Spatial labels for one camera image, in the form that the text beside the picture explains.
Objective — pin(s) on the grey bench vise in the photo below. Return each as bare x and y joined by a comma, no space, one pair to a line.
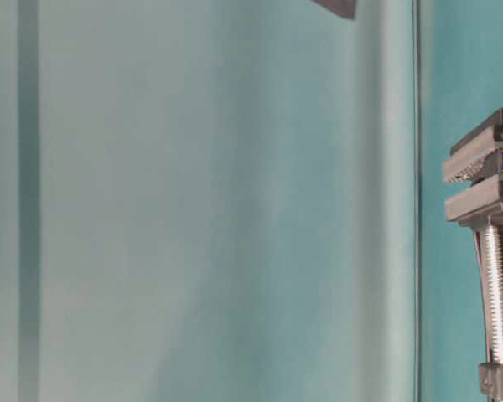
475,160

